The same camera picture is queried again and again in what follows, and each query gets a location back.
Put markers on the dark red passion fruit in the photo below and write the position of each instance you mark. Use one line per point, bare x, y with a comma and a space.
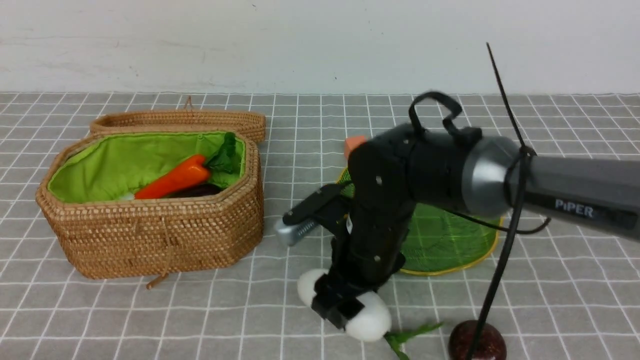
491, 345

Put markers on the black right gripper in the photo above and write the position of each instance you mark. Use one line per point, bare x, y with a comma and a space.
366, 253

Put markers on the orange carrot with green leaves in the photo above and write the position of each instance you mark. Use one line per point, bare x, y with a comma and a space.
193, 171

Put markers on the purple eggplant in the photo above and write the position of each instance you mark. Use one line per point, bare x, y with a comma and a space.
198, 191

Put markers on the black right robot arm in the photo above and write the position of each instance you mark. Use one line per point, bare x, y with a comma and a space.
463, 172

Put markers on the woven wicker basket lid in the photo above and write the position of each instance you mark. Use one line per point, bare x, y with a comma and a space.
251, 125

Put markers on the white radish with green leaves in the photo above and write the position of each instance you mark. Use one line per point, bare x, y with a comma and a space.
374, 323

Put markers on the small orange cube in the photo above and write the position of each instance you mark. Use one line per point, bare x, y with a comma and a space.
351, 143

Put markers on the green glass leaf plate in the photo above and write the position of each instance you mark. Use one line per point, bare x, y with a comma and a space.
439, 243

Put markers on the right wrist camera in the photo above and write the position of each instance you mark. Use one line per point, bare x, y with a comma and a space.
326, 207

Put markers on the woven wicker basket green lining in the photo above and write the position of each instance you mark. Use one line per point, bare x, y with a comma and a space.
105, 234

